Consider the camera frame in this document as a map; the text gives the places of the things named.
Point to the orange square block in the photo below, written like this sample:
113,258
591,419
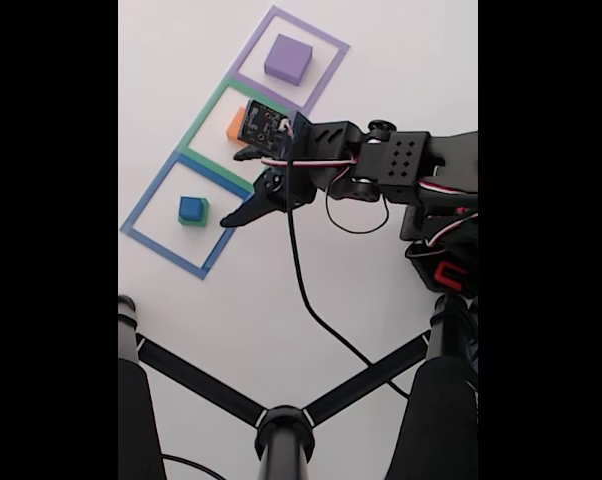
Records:
235,127

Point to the green cube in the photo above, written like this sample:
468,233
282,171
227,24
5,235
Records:
198,220

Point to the small blue cube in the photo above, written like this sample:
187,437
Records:
188,207

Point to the purple square block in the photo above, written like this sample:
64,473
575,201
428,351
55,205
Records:
287,57

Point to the red table clamp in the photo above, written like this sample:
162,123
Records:
450,276

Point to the green tape square frame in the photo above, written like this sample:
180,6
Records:
204,114

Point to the blue tape square frame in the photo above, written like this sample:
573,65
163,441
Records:
163,252

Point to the purple tape square frame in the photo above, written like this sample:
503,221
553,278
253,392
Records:
331,65

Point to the black camera tripod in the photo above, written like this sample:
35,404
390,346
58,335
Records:
283,440

